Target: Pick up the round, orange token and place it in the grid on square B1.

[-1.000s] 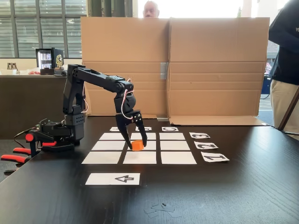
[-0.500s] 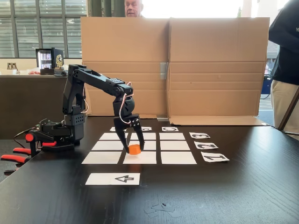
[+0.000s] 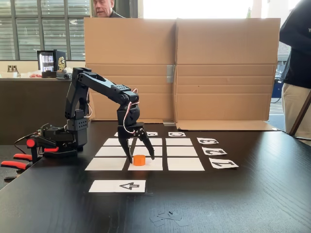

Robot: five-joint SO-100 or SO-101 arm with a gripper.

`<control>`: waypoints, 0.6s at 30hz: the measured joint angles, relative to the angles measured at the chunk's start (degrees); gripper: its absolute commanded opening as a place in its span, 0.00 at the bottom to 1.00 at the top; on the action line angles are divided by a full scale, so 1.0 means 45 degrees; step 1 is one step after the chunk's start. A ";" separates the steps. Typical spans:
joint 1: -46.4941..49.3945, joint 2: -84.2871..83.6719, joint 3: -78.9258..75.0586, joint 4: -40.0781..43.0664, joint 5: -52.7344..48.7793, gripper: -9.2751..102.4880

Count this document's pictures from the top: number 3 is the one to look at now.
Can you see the brown wooden pole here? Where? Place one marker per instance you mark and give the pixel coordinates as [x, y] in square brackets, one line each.
[300, 114]

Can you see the window with blinds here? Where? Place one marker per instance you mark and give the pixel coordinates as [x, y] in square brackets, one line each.
[36, 29]

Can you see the person in dark top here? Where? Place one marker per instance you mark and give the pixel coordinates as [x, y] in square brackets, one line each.
[296, 60]

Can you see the round orange token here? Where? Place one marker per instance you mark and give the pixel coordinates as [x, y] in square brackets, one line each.
[139, 160]

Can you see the paper sheet letter C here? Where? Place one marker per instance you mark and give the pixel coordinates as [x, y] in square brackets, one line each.
[177, 134]

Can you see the paper sheet letter B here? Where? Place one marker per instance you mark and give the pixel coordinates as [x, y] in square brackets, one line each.
[152, 134]

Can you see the person behind cardboard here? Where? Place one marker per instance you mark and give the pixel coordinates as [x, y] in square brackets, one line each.
[104, 8]

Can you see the black mini fridge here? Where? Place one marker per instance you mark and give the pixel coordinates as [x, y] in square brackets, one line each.
[52, 60]

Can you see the grey tape strip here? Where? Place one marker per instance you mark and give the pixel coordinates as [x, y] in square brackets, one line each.
[170, 74]

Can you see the small black box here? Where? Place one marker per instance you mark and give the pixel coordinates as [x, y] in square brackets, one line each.
[49, 74]

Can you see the dark counter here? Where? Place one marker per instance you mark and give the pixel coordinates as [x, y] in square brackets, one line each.
[31, 109]

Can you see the white grid paper sheet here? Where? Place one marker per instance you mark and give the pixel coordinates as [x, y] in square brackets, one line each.
[182, 155]

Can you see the red black bar clamp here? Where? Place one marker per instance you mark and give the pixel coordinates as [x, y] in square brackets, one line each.
[36, 145]

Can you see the white arrow paper sheet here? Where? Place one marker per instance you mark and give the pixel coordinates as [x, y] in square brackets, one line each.
[107, 186]

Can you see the paper sheet number 3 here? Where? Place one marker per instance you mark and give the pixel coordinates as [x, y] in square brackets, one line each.
[207, 141]

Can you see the paper sheet number 2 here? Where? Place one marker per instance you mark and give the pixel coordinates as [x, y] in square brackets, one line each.
[214, 151]

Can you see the paper sheet number 1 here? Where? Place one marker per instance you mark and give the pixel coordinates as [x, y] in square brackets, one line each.
[223, 164]

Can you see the brown cardboard screen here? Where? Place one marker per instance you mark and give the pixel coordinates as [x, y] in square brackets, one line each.
[218, 72]

